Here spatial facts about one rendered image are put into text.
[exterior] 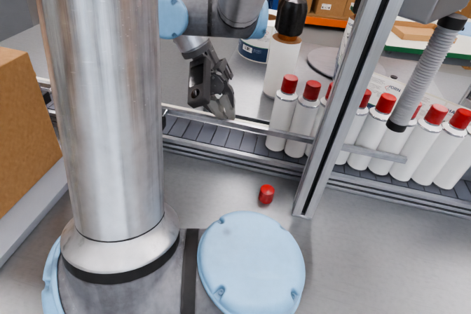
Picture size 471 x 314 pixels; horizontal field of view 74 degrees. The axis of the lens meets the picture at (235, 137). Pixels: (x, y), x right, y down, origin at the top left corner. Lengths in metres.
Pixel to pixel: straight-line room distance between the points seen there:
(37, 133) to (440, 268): 0.89
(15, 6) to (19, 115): 1.93
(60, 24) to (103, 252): 0.19
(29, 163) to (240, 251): 0.55
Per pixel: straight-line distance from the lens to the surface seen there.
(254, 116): 0.92
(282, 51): 0.94
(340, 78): 0.53
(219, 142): 0.81
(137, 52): 0.25
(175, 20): 0.58
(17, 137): 0.74
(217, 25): 0.59
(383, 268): 0.75
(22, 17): 2.65
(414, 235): 0.84
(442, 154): 0.83
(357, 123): 0.75
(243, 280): 0.33
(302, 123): 0.73
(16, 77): 0.71
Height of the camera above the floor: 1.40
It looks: 39 degrees down
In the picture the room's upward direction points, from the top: 7 degrees clockwise
